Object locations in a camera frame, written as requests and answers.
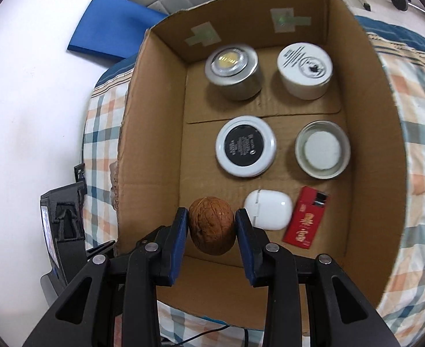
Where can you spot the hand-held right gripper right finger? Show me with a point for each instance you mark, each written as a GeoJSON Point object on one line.
{"type": "Point", "coordinates": [247, 245]}

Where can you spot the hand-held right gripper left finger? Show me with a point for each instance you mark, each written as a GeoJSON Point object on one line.
{"type": "Point", "coordinates": [174, 245]}

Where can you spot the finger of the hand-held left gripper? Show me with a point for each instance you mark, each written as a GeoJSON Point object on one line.
{"type": "Point", "coordinates": [102, 248]}

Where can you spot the brown walnut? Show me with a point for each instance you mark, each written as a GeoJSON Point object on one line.
{"type": "Point", "coordinates": [210, 226]}

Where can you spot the white earbuds case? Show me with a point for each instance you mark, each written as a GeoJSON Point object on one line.
{"type": "Point", "coordinates": [268, 209]}

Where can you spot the red lighter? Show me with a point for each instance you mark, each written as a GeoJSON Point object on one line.
{"type": "Point", "coordinates": [304, 220]}

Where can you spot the cardboard box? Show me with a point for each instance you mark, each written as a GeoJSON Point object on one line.
{"type": "Point", "coordinates": [205, 151]}

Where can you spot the white round compact black centre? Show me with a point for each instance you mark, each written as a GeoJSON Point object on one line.
{"type": "Point", "coordinates": [245, 146]}

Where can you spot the silver tin gold lid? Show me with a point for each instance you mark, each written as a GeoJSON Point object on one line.
{"type": "Point", "coordinates": [230, 76]}

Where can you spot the white cream jar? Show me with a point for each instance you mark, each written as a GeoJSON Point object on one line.
{"type": "Point", "coordinates": [304, 68]}

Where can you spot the plaid bed sheet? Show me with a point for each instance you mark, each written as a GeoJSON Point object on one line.
{"type": "Point", "coordinates": [422, 133]}

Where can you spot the blue foam mat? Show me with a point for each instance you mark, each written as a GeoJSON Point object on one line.
{"type": "Point", "coordinates": [115, 25]}

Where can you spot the black bracket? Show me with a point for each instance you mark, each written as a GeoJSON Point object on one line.
{"type": "Point", "coordinates": [80, 173]}

